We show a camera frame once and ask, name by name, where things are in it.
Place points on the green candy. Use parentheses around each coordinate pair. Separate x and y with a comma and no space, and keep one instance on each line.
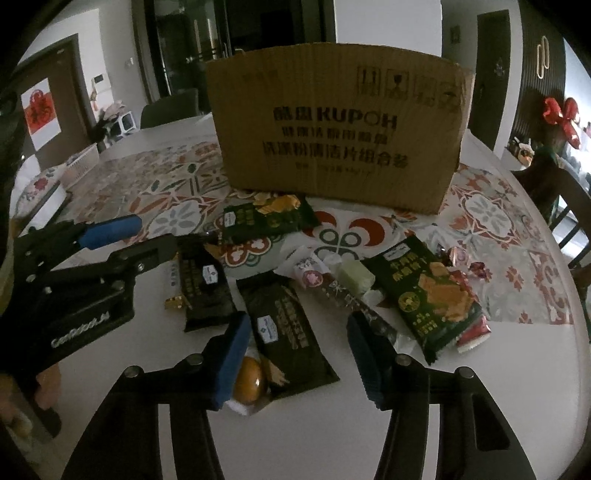
(358,277)

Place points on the person's left hand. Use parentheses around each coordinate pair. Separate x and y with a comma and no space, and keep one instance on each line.
(48,385)

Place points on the brown cardboard box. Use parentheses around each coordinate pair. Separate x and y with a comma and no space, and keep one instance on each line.
(332,129)

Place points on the white stool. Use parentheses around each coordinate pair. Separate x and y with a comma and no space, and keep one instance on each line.
(129,122)

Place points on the patterned tablecloth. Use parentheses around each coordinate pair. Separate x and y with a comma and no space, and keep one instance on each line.
(184,184)

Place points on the small green cracker packet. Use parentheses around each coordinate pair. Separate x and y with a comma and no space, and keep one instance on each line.
(268,217)

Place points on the white clip-shaped wall ornament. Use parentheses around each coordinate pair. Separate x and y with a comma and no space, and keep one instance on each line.
(542,57)

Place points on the small white sachet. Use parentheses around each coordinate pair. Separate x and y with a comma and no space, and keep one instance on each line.
(173,279)

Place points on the dark upholstered chair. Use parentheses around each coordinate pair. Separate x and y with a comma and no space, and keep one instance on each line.
(171,108)

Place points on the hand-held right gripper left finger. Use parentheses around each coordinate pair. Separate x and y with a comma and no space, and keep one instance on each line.
(231,364)

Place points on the large green cracker packet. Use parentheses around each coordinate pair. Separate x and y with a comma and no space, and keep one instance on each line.
(422,300)

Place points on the long dark snack packet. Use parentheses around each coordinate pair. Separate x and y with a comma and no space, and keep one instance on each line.
(286,337)

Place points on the red bow decoration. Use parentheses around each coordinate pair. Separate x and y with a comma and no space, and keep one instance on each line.
(561,120)

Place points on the dark interior door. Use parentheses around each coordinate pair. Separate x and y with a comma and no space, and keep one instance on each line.
(494,64)

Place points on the white pink candy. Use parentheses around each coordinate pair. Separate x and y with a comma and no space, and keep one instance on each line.
(307,272)

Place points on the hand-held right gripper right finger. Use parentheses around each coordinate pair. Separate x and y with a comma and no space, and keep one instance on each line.
(364,364)

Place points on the red snack packet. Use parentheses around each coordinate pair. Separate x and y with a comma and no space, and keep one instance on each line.
(475,323)

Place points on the wooden slatted chair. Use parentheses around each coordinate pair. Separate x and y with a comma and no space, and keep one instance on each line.
(554,198)

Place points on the red paper-cut poster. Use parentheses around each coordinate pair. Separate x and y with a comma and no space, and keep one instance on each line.
(42,113)

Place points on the dark glass cabinet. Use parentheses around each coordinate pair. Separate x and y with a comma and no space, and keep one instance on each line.
(184,46)

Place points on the brown wooden door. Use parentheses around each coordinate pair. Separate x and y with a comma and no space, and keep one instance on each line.
(74,92)

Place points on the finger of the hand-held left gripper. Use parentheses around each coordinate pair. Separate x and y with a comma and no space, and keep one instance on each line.
(111,230)
(147,254)

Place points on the white plastic basket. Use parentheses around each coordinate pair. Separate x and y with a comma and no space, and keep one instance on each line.
(81,164)

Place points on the short dark snack packet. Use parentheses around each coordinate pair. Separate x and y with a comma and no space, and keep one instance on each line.
(205,290)

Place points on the small foil wrapped candy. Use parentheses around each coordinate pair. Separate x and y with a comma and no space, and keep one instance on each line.
(455,256)
(480,270)

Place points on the gift basket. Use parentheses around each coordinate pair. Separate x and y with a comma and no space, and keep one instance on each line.
(524,154)

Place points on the dark slim stick packet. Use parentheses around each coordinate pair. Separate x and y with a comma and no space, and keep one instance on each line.
(369,314)

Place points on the gold snack bar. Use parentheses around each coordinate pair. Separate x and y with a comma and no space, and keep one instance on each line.
(178,302)

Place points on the round yellow pastry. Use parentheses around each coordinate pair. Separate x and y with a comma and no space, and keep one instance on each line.
(249,381)

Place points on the dark slatted wall panel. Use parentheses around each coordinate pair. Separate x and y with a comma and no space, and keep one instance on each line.
(526,106)

